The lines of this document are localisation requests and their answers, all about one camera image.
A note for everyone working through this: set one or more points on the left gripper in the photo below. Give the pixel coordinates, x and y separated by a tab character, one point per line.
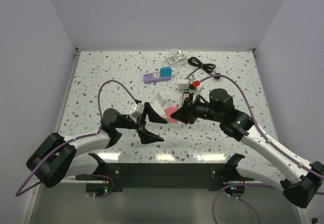
146	136

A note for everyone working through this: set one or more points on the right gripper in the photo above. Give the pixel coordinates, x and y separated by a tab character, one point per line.
186	114

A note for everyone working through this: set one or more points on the white triangular power strip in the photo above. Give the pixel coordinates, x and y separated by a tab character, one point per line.
160	105

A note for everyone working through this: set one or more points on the beige pink plug adapter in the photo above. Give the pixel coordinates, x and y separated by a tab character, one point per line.
185	96

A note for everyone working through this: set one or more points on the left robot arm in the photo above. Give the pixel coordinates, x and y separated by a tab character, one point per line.
52	159

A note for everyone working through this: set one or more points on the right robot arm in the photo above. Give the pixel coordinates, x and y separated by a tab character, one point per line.
299	178

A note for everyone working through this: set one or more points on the blue plug adapter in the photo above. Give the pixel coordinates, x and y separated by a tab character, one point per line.
165	71

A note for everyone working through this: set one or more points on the green power strip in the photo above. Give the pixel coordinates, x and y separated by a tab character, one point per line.
189	90

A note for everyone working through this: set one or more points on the white cube charger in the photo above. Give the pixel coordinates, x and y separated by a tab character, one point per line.
183	84

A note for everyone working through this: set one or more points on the purple power strip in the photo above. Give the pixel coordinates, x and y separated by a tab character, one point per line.
154	78

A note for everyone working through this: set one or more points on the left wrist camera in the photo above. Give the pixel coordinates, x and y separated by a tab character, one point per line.
136	111

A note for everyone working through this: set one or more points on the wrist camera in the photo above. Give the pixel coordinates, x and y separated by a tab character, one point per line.
197	88
136	111

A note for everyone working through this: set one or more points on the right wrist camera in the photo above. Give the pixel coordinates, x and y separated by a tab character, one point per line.
197	88

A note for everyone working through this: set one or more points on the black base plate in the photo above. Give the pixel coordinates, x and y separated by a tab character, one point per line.
162	176

